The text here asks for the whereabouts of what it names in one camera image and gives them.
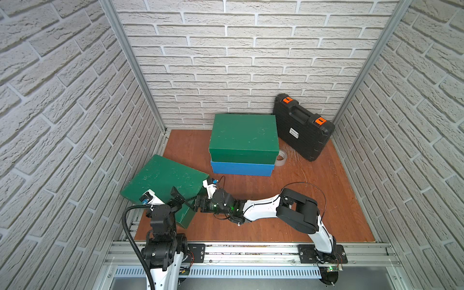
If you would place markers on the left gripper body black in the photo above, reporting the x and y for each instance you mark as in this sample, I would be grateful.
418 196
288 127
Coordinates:
159 211

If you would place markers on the tape roll front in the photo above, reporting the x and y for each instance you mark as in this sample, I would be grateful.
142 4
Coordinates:
281 158

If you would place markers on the black tool case orange latches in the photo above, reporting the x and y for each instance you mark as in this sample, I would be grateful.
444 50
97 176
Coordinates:
307 133

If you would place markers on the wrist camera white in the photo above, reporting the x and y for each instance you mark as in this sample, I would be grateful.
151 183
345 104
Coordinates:
150 199
210 184

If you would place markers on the right aluminium corner post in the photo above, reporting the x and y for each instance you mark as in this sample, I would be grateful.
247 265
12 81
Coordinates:
392 24

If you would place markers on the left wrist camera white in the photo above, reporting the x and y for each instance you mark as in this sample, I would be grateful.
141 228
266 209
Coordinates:
150 199

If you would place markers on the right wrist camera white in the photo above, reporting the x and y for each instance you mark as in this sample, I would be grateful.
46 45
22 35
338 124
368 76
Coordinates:
210 184

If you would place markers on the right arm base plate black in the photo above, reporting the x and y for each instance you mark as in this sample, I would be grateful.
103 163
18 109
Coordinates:
309 255

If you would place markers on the left aluminium corner post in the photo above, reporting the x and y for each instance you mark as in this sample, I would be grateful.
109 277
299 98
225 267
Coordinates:
118 28

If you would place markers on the right small circuit board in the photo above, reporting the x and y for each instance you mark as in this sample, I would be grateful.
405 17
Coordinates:
333 269

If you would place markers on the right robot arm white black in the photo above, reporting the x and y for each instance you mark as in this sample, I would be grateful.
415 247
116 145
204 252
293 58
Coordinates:
322 239

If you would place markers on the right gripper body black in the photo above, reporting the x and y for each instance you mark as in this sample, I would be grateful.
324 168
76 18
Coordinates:
209 206

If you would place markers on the blue shoebox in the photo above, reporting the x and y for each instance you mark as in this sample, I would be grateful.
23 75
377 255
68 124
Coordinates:
248 169

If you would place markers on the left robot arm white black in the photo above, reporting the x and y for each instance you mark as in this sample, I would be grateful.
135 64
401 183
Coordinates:
165 249

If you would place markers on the green shoebox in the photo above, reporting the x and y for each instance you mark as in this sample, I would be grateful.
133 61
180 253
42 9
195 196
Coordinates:
160 175
244 138

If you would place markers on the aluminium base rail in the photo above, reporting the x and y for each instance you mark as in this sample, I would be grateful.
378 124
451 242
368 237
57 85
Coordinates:
280 260

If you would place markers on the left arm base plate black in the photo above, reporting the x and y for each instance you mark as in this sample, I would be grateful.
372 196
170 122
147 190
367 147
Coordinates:
195 253

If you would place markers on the aluminium corner post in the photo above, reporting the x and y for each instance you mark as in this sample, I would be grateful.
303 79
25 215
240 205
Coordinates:
118 28
392 24

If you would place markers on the right thin cable black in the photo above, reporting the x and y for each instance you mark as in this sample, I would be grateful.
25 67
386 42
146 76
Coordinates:
315 192

